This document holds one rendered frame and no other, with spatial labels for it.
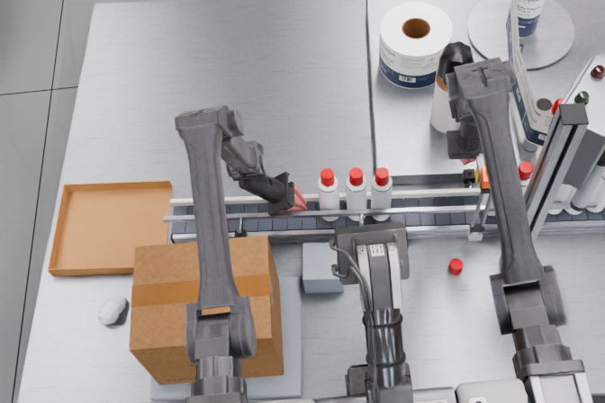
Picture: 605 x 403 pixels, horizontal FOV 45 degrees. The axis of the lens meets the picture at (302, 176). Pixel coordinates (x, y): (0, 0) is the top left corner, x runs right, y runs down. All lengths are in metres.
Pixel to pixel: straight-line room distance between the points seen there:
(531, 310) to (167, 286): 0.79
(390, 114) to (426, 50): 0.20
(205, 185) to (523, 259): 0.53
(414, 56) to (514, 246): 0.94
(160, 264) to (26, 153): 1.81
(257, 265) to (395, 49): 0.76
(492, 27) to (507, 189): 1.17
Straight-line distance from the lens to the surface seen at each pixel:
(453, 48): 1.87
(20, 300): 3.06
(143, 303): 1.64
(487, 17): 2.34
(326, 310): 1.88
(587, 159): 1.47
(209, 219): 1.23
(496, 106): 1.19
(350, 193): 1.80
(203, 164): 1.24
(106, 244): 2.06
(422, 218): 1.93
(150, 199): 2.09
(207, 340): 1.20
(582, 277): 1.99
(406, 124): 2.08
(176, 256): 1.66
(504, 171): 1.20
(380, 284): 0.93
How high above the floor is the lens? 2.59
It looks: 59 degrees down
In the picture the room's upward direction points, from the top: 8 degrees counter-clockwise
